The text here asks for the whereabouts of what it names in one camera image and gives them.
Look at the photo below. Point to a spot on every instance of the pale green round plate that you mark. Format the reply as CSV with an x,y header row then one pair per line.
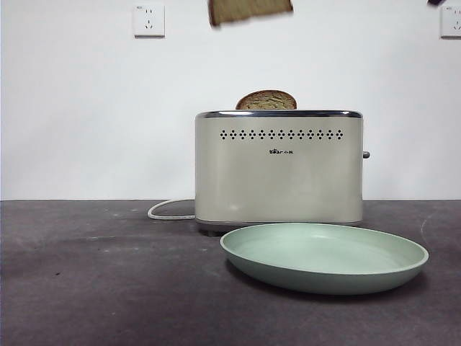
x,y
324,263

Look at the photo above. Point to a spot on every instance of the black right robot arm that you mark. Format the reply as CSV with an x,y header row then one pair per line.
x,y
436,2

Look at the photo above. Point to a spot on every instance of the dark rounded bread slice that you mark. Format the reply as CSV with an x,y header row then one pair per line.
x,y
266,101

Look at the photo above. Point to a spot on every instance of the white wall socket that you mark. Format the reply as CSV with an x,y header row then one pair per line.
x,y
149,21
452,22

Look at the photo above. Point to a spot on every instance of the light toast bread slice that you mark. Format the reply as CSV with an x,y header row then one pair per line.
x,y
248,11

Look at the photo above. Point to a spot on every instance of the cream two-slot toaster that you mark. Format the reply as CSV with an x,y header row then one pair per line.
x,y
273,187

